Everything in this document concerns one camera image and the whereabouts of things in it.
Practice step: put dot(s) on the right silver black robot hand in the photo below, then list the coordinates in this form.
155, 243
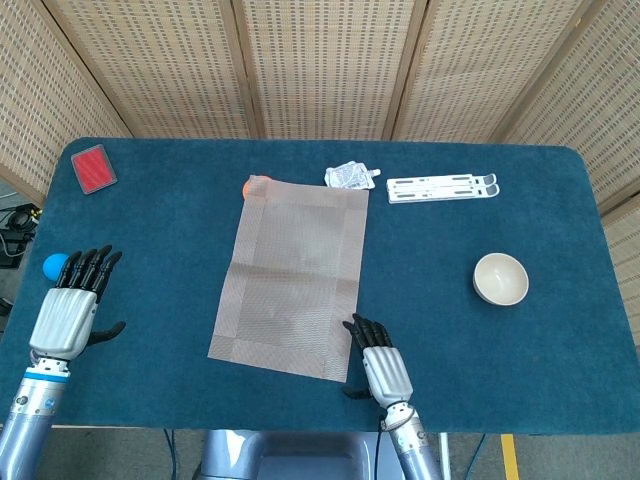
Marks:
387, 375

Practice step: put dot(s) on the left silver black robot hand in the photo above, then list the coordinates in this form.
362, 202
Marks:
62, 325

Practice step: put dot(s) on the brown woven placemat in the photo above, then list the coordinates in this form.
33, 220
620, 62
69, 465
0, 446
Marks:
295, 280

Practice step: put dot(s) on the white round bowl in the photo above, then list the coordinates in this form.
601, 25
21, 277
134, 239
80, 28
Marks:
500, 280

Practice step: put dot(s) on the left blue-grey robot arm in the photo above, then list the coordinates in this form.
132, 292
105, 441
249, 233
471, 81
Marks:
27, 425

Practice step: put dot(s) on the blue ball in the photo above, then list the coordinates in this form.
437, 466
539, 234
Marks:
51, 267

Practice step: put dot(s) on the teal table cover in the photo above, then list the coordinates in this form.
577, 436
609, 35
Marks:
450, 360

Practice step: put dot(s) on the blue-grey robot torso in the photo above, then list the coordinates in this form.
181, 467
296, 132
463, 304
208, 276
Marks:
300, 457

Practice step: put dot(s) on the yellow floor tape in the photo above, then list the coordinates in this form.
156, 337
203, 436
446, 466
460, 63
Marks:
510, 457

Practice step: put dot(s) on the red card box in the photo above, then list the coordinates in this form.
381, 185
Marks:
93, 169

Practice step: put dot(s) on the white folding laptop stand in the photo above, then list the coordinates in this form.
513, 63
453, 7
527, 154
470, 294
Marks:
435, 190

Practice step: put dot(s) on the silver spout pouch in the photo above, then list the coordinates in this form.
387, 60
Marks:
350, 175

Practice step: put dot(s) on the orange disc with hole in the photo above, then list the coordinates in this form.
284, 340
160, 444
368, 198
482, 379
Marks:
246, 190

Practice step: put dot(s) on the woven wooden folding screen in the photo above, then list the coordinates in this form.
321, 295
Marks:
325, 65

